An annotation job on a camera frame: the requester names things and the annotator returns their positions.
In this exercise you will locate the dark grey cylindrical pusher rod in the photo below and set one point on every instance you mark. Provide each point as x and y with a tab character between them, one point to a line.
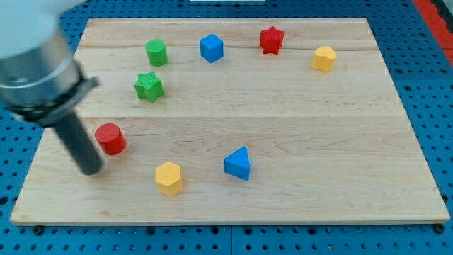
74	137

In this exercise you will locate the light wooden board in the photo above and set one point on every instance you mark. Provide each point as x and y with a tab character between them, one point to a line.
325	148

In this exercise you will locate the red star block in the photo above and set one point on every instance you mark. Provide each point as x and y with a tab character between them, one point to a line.
271	40

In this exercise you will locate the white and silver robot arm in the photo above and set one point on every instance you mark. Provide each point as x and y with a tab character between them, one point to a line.
41	82

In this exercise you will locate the red strip at edge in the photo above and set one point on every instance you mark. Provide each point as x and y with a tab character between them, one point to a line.
439	20

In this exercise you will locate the green star block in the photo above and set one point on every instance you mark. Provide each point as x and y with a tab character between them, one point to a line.
148	87

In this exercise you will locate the green cylinder block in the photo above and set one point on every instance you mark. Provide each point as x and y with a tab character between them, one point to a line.
156	52

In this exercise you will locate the blue cube block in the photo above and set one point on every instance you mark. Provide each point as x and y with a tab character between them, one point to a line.
211	48

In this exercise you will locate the blue triangle block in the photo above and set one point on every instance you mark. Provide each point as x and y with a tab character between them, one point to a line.
237	164

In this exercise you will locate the yellow hexagon block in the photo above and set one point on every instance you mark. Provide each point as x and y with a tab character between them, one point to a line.
168	178

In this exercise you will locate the red cylinder block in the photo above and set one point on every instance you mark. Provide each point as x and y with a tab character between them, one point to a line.
110	138

